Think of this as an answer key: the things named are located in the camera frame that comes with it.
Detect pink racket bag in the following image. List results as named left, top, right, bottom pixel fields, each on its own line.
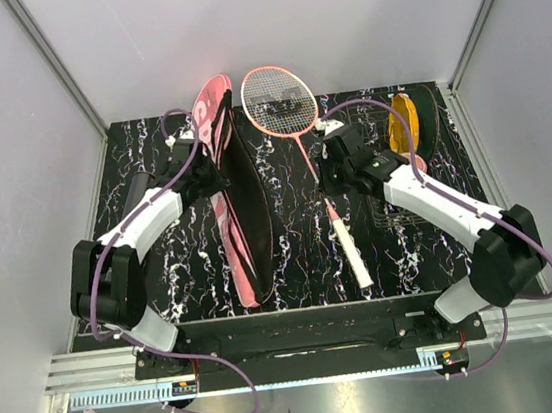
left=192, top=73, right=274, bottom=309

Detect black shuttlecock tube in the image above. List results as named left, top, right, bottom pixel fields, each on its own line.
left=122, top=170, right=155, bottom=218

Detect pink badminton racket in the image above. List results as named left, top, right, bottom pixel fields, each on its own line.
left=240, top=65, right=374, bottom=290

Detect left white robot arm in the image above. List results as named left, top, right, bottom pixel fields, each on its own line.
left=70, top=130, right=228, bottom=376

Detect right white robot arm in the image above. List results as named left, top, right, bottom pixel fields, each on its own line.
left=318, top=121, right=547, bottom=344

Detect pink patterned cup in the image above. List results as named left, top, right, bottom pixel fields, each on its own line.
left=414, top=155, right=428, bottom=173

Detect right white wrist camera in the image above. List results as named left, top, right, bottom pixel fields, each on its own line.
left=314, top=119, right=346, bottom=138

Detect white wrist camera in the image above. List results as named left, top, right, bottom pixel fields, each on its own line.
left=165, top=130, right=196, bottom=150
left=314, top=119, right=346, bottom=138

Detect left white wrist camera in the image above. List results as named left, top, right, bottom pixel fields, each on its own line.
left=165, top=130, right=196, bottom=150

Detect black wire basket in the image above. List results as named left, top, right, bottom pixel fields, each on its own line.
left=345, top=79, right=475, bottom=230

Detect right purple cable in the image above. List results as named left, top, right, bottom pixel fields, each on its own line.
left=316, top=76, right=552, bottom=391

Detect purple cable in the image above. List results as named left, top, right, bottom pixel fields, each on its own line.
left=316, top=76, right=552, bottom=391
left=63, top=102, right=261, bottom=413

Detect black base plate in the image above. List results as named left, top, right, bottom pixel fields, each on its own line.
left=134, top=292, right=486, bottom=392

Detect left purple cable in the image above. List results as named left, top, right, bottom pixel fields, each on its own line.
left=63, top=102, right=261, bottom=413

